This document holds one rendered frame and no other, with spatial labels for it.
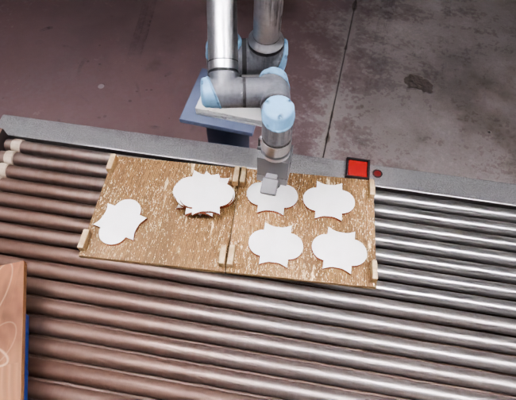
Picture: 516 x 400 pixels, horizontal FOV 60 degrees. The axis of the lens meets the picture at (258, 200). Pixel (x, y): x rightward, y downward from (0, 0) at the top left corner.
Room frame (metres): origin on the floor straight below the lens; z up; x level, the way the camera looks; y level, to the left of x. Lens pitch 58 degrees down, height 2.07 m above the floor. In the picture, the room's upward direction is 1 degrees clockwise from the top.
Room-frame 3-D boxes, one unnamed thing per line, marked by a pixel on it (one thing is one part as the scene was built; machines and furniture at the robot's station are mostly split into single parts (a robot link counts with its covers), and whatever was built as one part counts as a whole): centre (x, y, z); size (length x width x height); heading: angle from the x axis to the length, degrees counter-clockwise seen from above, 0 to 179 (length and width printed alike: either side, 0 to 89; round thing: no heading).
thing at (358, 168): (0.83, -0.31, 0.92); 0.06 x 0.06 x 0.01; 82
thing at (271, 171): (0.69, -0.04, 1.11); 0.12 x 0.09 x 0.16; 167
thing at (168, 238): (0.66, 0.27, 0.93); 0.41 x 0.35 x 0.02; 85
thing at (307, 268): (0.62, -0.14, 0.93); 0.41 x 0.35 x 0.02; 85
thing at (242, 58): (1.18, 0.12, 1.06); 0.13 x 0.12 x 0.14; 94
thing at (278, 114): (0.72, -0.04, 1.27); 0.09 x 0.08 x 0.11; 4
